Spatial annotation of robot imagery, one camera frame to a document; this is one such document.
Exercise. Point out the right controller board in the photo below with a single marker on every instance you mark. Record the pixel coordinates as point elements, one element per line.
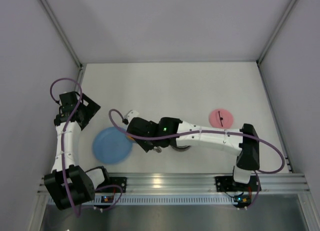
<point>242,201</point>

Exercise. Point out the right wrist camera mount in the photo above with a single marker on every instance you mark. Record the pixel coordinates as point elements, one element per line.
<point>130,116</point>

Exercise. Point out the controller board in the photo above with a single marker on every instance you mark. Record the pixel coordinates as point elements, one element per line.
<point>242,201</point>
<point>107,199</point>

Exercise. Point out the pink lunch box lid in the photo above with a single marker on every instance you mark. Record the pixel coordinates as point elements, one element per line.
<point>221,118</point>

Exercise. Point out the steel lunch box bowl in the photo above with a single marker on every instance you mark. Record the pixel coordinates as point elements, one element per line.
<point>181,148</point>

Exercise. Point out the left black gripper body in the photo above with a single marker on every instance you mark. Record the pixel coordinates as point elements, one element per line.
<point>89,107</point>

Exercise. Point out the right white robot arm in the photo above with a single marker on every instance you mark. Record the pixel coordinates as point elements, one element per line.
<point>172,132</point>

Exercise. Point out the slotted cable duct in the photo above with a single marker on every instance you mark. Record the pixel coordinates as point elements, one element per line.
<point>145,200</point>

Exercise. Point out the left controller board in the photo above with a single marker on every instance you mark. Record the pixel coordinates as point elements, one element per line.
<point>107,199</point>

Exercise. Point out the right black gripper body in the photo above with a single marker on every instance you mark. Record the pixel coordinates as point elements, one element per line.
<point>144,144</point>

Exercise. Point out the blue plate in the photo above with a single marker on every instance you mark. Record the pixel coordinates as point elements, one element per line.
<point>111,146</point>

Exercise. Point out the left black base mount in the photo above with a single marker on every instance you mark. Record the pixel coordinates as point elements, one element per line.
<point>114,181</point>

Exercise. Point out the metal tongs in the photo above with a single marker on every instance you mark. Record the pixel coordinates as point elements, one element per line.
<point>157,149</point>

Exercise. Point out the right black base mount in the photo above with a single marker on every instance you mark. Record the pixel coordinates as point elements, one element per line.
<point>227,184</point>

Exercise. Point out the aluminium rail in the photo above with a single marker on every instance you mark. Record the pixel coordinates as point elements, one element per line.
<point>205,183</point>

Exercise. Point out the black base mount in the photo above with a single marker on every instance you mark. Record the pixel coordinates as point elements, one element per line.
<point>114,181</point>
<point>227,184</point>

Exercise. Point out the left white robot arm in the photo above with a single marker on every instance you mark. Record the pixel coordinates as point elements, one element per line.
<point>67,183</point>

